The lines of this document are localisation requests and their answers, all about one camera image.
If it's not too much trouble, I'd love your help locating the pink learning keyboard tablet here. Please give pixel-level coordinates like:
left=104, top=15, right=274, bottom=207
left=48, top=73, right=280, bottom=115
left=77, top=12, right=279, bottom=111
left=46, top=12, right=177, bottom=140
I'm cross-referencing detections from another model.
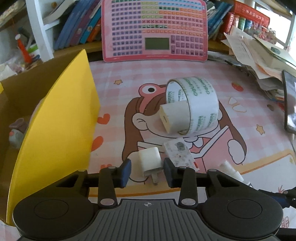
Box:
left=101, top=0, right=208, bottom=63

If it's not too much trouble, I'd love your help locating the yellow cardboard box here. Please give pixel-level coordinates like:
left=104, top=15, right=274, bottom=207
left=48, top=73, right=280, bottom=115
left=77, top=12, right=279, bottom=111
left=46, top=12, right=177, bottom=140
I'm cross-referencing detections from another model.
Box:
left=1, top=50, right=100, bottom=225

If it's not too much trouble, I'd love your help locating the white power adapter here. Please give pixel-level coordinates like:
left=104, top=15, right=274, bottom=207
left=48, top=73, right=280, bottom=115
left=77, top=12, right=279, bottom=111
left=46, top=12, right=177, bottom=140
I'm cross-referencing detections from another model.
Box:
left=138, top=147, right=163, bottom=185

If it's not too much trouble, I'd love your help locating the pink plush toy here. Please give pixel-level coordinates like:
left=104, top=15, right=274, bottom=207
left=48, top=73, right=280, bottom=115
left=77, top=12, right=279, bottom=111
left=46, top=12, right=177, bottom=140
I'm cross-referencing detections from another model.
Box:
left=9, top=118, right=28, bottom=149

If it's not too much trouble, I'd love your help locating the red white toy bottle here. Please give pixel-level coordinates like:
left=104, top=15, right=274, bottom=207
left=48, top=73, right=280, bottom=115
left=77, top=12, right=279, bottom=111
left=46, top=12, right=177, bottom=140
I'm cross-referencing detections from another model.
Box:
left=15, top=34, right=32, bottom=64

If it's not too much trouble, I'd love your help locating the small white card box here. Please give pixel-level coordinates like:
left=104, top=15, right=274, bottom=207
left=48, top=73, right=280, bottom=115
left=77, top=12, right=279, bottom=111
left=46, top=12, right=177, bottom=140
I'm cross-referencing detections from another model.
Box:
left=163, top=138, right=199, bottom=172

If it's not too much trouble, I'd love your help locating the clear packing tape roll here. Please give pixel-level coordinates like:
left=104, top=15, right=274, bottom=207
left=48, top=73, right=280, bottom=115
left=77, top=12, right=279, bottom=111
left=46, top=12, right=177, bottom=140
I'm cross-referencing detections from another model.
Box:
left=166, top=76, right=219, bottom=136

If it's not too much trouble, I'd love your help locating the pink cartoon desk mat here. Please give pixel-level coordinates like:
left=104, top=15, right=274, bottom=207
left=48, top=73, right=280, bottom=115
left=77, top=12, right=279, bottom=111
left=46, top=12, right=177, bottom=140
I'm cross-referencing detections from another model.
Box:
left=0, top=59, right=296, bottom=241

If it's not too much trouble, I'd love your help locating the pile of papers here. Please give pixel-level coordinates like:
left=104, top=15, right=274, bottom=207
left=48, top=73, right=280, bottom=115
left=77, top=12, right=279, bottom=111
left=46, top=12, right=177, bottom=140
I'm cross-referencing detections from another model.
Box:
left=222, top=26, right=295, bottom=102

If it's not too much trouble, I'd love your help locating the white bookshelf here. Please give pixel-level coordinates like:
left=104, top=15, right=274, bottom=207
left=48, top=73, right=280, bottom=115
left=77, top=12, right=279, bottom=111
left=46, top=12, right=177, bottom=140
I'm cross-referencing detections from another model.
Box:
left=0, top=0, right=296, bottom=63

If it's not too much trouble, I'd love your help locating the row of blue books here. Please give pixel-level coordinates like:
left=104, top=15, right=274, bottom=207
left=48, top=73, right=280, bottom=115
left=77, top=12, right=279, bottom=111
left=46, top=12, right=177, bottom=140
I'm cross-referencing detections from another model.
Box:
left=53, top=1, right=101, bottom=51

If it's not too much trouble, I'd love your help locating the red dictionary book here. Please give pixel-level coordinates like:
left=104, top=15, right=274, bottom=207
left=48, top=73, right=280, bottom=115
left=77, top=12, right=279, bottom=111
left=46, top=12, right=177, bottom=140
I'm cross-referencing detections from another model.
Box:
left=233, top=1, right=270, bottom=28

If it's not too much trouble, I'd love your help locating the black smartphone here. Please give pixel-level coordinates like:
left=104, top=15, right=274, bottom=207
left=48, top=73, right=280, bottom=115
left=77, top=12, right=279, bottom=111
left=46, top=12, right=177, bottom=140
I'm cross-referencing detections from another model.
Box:
left=282, top=70, right=296, bottom=134

